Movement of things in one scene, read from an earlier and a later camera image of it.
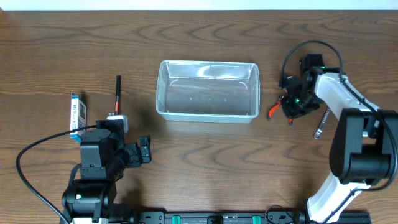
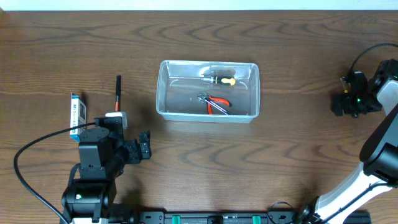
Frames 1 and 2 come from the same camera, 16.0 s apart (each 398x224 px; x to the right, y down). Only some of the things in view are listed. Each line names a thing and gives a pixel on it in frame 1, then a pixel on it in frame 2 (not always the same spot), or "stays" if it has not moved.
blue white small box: x=78 y=116 stays
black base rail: x=245 y=217 stays
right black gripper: x=289 y=106 to x=344 y=104
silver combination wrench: x=318 y=134 to x=202 y=97
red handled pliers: x=290 y=121 to x=209 y=107
